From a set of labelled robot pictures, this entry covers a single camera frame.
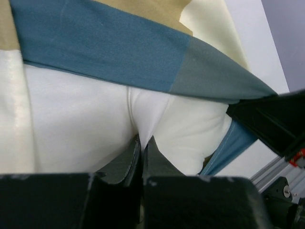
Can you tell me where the blue tan white checked pillowcase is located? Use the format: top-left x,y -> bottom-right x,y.
0,0 -> 275,175

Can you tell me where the aluminium front rail frame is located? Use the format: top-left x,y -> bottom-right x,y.
251,157 -> 305,203

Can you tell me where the white pillow insert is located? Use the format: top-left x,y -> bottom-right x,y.
25,65 -> 232,175

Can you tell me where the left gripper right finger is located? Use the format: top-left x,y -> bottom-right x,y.
142,136 -> 185,178

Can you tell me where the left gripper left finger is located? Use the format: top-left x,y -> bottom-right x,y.
96,135 -> 141,185

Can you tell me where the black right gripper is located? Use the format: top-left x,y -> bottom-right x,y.
227,90 -> 305,165

